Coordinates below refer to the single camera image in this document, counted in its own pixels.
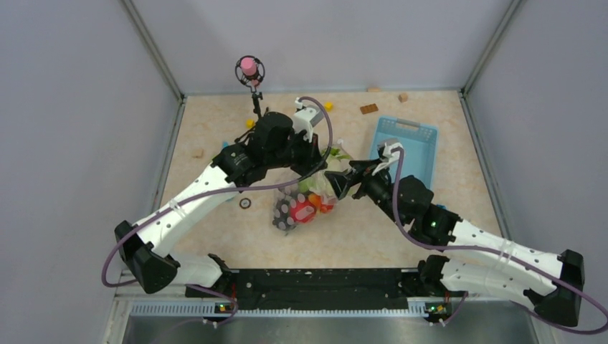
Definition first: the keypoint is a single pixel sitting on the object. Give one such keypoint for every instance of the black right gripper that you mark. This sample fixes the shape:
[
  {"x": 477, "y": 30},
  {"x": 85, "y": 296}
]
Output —
[{"x": 362, "y": 170}]

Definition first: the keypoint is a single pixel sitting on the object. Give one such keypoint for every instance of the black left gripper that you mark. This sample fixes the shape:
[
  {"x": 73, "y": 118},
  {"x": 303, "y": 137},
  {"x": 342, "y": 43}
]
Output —
[{"x": 312, "y": 155}]

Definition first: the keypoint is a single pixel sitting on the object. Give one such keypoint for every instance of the light blue plastic basket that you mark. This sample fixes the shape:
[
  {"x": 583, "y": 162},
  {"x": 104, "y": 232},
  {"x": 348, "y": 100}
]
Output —
[{"x": 419, "y": 142}]

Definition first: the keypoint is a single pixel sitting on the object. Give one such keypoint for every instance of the white cauliflower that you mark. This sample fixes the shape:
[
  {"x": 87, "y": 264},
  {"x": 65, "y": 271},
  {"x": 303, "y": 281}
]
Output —
[{"x": 318, "y": 184}]

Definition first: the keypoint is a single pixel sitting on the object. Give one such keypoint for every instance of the clear zip top bag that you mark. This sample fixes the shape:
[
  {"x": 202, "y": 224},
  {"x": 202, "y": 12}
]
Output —
[{"x": 302, "y": 196}]

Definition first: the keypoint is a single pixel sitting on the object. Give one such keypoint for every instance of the red pepper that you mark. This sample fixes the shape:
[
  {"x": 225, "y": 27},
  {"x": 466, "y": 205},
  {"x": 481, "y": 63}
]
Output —
[{"x": 322, "y": 203}]

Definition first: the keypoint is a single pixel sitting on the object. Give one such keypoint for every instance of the red tomato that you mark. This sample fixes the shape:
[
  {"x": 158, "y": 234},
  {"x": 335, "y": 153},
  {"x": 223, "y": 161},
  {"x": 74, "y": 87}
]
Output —
[{"x": 303, "y": 212}]

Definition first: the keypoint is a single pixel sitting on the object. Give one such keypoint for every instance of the black grape bunch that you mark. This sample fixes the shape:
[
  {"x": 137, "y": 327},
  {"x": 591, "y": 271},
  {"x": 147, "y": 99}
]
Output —
[{"x": 281, "y": 217}]

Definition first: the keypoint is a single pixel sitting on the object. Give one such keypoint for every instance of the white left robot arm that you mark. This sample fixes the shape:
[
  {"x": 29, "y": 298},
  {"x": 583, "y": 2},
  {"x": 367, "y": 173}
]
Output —
[{"x": 145, "y": 246}]

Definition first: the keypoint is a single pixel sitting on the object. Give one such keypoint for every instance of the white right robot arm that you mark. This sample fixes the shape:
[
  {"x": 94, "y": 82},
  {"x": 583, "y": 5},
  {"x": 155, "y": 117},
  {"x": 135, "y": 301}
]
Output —
[{"x": 469, "y": 259}]

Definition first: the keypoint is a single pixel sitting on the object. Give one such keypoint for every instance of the pink microphone on tripod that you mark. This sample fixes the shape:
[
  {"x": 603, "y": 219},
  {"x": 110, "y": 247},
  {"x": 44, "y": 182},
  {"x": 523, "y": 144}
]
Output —
[{"x": 250, "y": 72}]

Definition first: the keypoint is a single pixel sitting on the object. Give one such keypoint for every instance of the brown brick block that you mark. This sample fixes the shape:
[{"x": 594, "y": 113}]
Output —
[{"x": 371, "y": 108}]

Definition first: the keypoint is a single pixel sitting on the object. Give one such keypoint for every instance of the small tan cube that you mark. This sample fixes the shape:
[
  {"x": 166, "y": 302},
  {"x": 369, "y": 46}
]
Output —
[{"x": 403, "y": 97}]

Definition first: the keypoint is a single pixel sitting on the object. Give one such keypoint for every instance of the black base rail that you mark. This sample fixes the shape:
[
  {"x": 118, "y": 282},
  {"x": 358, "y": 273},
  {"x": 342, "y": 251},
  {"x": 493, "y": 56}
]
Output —
[{"x": 325, "y": 289}]

